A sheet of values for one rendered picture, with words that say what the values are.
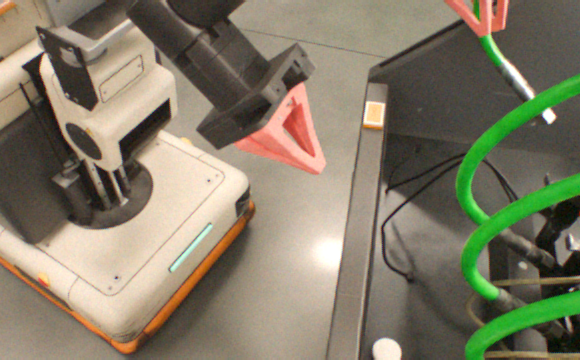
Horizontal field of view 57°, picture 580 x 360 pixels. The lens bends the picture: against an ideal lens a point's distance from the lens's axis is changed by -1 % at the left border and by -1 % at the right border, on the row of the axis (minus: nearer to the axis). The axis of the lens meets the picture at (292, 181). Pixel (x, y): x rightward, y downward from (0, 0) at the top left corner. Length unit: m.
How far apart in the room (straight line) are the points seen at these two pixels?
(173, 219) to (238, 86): 1.21
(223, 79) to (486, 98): 0.64
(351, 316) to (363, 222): 0.14
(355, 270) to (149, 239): 0.95
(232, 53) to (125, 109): 0.76
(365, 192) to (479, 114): 0.31
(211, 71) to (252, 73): 0.03
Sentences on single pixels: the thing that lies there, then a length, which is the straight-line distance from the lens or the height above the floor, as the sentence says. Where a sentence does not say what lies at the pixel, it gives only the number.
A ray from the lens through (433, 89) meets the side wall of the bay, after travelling 0.97.
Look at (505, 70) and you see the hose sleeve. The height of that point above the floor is 1.16.
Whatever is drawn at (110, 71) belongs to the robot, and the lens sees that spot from 1.14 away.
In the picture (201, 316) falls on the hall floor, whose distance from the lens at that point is 1.75.
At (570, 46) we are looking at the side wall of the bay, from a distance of 0.94.
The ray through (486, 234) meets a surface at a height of 1.21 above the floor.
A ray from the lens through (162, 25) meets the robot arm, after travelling 0.42.
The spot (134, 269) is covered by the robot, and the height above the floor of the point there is 0.28.
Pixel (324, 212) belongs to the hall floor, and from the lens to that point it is 1.93.
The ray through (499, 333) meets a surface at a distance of 0.42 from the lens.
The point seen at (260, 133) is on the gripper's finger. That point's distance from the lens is 0.42.
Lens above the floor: 1.57
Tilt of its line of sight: 51 degrees down
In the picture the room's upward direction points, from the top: straight up
